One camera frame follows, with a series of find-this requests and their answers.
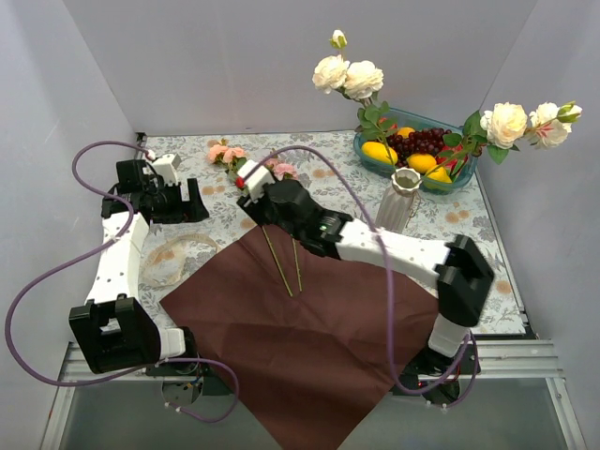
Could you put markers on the dark red wrapping paper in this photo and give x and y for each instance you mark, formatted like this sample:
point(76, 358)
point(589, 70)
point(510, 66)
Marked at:
point(307, 340)

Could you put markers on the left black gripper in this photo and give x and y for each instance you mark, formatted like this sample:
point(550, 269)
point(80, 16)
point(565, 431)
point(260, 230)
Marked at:
point(188, 206)

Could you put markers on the yellow pear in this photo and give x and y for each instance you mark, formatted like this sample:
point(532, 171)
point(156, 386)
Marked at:
point(438, 174)

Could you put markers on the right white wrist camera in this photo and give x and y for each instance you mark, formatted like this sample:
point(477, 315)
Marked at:
point(254, 177)

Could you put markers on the red dragon fruit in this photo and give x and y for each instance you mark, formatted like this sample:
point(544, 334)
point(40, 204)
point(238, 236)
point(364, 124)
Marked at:
point(453, 159)

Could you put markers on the floral table mat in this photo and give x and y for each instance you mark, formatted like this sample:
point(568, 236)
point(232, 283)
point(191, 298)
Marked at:
point(469, 262)

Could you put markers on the yellow mango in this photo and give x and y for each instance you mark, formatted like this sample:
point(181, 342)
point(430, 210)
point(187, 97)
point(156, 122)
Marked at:
point(380, 152)

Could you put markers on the peach rose stem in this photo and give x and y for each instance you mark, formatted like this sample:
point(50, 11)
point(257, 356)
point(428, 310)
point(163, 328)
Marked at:
point(230, 158)

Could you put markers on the white rose stem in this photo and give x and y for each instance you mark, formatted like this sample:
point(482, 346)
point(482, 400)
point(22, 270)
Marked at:
point(497, 131)

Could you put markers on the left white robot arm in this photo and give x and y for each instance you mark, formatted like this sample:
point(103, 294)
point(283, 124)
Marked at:
point(112, 328)

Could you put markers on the pink rose stem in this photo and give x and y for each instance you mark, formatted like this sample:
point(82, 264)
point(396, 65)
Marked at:
point(282, 171)

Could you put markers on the teal plastic fruit basket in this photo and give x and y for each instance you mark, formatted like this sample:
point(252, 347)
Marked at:
point(417, 122)

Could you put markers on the yellow lemon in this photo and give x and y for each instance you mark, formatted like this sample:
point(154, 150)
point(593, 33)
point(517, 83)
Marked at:
point(421, 163)

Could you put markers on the cream ribbon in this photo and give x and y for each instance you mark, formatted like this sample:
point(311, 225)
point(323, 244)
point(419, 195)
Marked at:
point(164, 266)

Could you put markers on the rose bud stem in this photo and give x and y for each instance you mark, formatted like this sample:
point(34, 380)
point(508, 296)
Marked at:
point(359, 82)

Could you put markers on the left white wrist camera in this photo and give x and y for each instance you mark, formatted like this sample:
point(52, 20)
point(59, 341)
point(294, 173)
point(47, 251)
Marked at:
point(166, 166)

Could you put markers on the purple grape bunch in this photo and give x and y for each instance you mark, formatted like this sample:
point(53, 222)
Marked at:
point(427, 141)

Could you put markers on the white ribbed vase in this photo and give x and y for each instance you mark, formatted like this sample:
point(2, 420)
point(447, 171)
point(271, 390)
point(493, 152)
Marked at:
point(397, 201)

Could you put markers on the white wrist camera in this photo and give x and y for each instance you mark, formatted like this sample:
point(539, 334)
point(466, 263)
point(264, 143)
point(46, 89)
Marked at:
point(166, 166)
point(254, 177)

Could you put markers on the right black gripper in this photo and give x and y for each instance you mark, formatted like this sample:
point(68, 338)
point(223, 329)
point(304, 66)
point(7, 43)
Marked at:
point(262, 212)

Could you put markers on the orange fruit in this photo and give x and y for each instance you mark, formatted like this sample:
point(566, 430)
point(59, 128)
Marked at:
point(405, 132)

